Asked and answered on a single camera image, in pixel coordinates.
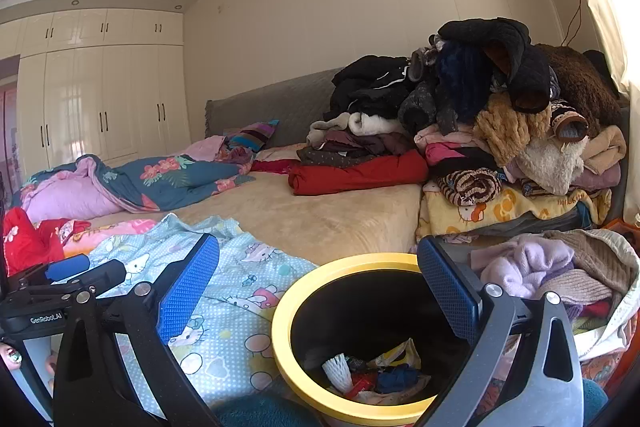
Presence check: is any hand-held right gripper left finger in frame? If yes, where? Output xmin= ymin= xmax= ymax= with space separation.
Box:
xmin=52 ymin=233 xmax=221 ymax=427

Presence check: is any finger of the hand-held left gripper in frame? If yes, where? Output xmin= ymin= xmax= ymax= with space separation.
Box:
xmin=44 ymin=254 xmax=92 ymax=283
xmin=0 ymin=259 xmax=126 ymax=309

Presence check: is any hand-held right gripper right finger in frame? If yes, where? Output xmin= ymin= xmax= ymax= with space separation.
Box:
xmin=415 ymin=237 xmax=586 ymax=427

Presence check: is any yellow snack wrapper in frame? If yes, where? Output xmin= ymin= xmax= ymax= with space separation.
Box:
xmin=367 ymin=338 xmax=423 ymax=370

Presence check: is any yellow-rimmed black bin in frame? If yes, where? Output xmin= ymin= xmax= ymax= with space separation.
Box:
xmin=271 ymin=253 xmax=501 ymax=425

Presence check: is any blue bag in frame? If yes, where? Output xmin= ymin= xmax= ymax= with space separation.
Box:
xmin=375 ymin=364 xmax=421 ymax=395

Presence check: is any red plastic packet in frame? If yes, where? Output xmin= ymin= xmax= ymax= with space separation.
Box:
xmin=345 ymin=372 xmax=378 ymax=400

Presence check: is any white foam fruit net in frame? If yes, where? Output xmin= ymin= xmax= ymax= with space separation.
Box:
xmin=321 ymin=353 xmax=351 ymax=395

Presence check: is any person's left hand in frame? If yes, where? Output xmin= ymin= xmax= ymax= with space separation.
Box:
xmin=0 ymin=341 xmax=57 ymax=378

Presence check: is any pink cartoon blanket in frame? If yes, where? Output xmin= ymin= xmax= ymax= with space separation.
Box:
xmin=60 ymin=218 xmax=158 ymax=258

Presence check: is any red floral cloth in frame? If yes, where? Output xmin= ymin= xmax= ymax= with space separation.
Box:
xmin=2 ymin=207 xmax=91 ymax=263

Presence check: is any light blue cartoon blanket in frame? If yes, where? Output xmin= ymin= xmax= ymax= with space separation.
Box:
xmin=50 ymin=213 xmax=321 ymax=408

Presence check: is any lavender sweater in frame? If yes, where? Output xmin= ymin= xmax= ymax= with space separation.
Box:
xmin=480 ymin=234 xmax=576 ymax=300

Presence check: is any yellow cartoon blanket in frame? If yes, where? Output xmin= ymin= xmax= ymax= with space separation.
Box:
xmin=416 ymin=179 xmax=613 ymax=239

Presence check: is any brown striped garment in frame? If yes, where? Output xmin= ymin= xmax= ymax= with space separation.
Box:
xmin=435 ymin=167 xmax=502 ymax=208

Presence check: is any blue floral quilt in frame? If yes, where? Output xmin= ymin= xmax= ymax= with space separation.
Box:
xmin=12 ymin=154 xmax=256 ymax=214

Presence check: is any pink garment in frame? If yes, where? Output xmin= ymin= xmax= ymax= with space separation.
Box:
xmin=415 ymin=124 xmax=481 ymax=168

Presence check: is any bed with beige sheet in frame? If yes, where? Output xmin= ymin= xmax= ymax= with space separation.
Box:
xmin=20 ymin=142 xmax=426 ymax=268

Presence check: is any light pink cloth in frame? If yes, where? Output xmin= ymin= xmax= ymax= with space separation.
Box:
xmin=182 ymin=135 xmax=253 ymax=172

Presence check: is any red jacket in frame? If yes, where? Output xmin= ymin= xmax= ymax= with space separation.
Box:
xmin=288 ymin=149 xmax=431 ymax=196

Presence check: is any pink cartoon closet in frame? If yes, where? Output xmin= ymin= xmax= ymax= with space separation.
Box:
xmin=0 ymin=54 xmax=23 ymax=208

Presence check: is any white fleece garment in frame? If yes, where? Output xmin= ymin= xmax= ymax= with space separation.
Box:
xmin=512 ymin=137 xmax=588 ymax=196

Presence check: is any cream wardrobe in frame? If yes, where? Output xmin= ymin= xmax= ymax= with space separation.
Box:
xmin=0 ymin=7 xmax=191 ymax=172

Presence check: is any striped pillow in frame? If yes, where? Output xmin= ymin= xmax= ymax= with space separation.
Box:
xmin=225 ymin=120 xmax=281 ymax=152

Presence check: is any tan fleece garment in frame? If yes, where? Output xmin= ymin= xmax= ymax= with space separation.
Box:
xmin=472 ymin=94 xmax=551 ymax=168

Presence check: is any dark dotted garment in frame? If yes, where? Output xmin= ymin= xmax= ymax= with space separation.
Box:
xmin=297 ymin=131 xmax=416 ymax=168

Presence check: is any cream garment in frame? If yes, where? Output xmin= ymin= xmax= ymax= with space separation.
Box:
xmin=306 ymin=111 xmax=406 ymax=145

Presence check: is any grey knit garment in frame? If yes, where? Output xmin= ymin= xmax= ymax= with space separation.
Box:
xmin=397 ymin=47 xmax=446 ymax=132

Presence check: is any grey padded headboard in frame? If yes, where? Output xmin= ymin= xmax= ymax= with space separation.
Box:
xmin=204 ymin=67 xmax=346 ymax=148

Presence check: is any brown knitted sleeve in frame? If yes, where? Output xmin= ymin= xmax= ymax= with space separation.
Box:
xmin=549 ymin=102 xmax=590 ymax=142

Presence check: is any beige folded cloth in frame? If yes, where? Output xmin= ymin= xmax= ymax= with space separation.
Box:
xmin=582 ymin=124 xmax=628 ymax=175

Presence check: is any navy fuzzy garment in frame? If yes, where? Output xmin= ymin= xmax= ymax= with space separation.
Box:
xmin=435 ymin=41 xmax=493 ymax=128

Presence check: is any black jacket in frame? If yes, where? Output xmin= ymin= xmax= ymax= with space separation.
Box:
xmin=330 ymin=55 xmax=426 ymax=120

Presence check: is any black quilted coat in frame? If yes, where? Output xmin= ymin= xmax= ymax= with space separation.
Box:
xmin=437 ymin=18 xmax=551 ymax=114

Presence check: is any cream curtain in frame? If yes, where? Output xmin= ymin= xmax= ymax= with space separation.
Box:
xmin=545 ymin=0 xmax=640 ymax=228

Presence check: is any dark wall cable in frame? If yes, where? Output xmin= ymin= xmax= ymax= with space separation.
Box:
xmin=560 ymin=0 xmax=583 ymax=48

